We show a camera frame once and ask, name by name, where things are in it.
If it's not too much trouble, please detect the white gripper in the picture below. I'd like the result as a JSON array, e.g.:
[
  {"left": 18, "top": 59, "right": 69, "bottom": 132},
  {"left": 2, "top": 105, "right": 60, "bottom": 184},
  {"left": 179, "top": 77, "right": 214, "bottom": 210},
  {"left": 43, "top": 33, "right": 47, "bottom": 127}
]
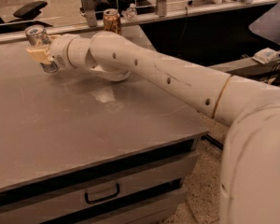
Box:
[{"left": 26, "top": 34, "right": 78, "bottom": 68}]

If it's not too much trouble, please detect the silver blue redbull can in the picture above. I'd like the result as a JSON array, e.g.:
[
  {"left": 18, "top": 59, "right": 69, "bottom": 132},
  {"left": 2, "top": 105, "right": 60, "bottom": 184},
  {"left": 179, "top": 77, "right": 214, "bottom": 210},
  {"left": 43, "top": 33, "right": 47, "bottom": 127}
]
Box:
[{"left": 24, "top": 25, "right": 59, "bottom": 73}]

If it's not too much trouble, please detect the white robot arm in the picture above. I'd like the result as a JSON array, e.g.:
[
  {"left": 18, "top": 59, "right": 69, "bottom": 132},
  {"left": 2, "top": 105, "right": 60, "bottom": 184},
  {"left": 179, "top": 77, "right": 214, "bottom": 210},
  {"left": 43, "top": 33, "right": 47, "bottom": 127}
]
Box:
[{"left": 25, "top": 28, "right": 280, "bottom": 224}]

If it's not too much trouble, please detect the brown patterned tea can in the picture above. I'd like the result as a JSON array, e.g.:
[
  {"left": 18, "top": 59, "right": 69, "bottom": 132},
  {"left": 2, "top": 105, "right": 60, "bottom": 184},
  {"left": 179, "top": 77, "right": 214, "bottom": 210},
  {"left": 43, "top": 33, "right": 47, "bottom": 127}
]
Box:
[{"left": 103, "top": 8, "right": 121, "bottom": 35}]

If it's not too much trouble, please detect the black office chair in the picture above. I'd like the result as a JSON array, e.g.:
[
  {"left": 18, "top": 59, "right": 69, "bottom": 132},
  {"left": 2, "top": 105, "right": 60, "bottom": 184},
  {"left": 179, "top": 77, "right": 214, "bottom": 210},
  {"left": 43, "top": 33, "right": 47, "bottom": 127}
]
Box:
[{"left": 0, "top": 0, "right": 50, "bottom": 34}]

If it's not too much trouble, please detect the small clear bottle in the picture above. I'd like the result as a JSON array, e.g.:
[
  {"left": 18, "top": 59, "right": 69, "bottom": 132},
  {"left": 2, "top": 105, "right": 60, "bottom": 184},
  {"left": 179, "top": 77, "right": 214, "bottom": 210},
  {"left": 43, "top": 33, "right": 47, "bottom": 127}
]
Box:
[{"left": 121, "top": 4, "right": 137, "bottom": 21}]

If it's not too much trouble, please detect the grey drawer cabinet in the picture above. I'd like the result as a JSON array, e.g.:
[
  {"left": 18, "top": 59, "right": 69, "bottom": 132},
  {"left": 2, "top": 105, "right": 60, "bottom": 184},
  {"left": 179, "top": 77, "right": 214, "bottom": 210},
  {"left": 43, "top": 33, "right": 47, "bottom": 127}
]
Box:
[{"left": 0, "top": 137, "right": 201, "bottom": 224}]

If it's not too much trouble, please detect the white wipes packet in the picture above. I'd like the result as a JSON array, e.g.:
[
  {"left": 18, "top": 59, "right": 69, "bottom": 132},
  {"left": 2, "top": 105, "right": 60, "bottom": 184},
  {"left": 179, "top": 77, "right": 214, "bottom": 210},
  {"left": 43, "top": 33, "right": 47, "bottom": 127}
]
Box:
[{"left": 252, "top": 48, "right": 280, "bottom": 64}]

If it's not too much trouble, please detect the black drawer handle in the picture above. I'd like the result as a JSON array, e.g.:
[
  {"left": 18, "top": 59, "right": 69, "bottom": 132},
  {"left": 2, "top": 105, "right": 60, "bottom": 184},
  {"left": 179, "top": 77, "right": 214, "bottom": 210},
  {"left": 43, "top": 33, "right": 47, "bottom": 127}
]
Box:
[{"left": 84, "top": 182, "right": 120, "bottom": 204}]

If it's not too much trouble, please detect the black metal floor frame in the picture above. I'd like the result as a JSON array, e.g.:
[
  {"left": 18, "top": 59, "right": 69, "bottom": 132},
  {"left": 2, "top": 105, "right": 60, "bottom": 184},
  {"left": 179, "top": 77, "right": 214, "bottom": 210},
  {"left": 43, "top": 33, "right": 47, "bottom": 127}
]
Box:
[{"left": 201, "top": 134, "right": 223, "bottom": 150}]

